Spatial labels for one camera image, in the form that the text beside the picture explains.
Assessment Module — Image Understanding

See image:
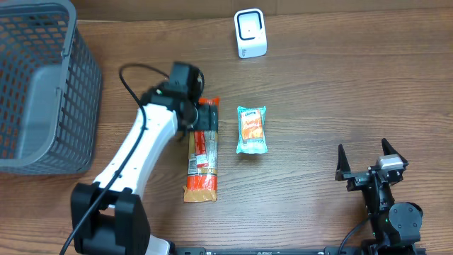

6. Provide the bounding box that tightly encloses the grey plastic mesh basket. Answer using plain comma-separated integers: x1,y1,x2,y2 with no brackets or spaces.
1,0,103,175

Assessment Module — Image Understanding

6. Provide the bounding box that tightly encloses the orange Kleenex tissue pack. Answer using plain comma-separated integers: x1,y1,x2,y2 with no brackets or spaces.
240,109,264,140

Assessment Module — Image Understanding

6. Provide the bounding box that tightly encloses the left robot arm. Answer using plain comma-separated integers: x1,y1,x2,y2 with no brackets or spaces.
61,62,218,255

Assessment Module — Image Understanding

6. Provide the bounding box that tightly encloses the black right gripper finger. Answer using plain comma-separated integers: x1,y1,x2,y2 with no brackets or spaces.
382,138,408,166
335,144,351,181

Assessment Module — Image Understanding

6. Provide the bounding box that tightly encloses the teal tissue pack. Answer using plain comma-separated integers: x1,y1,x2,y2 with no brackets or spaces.
236,106,268,154

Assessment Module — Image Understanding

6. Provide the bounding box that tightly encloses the orange spaghetti packet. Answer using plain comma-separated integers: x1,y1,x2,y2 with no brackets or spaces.
183,113,218,203

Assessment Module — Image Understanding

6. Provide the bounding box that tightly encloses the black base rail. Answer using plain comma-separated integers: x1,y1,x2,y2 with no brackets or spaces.
169,246,428,255

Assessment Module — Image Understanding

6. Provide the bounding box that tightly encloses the white barcode scanner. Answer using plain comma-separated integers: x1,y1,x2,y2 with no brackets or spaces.
234,8,268,59

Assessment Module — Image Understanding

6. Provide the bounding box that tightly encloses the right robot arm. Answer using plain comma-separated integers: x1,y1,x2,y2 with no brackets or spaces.
335,138,425,254

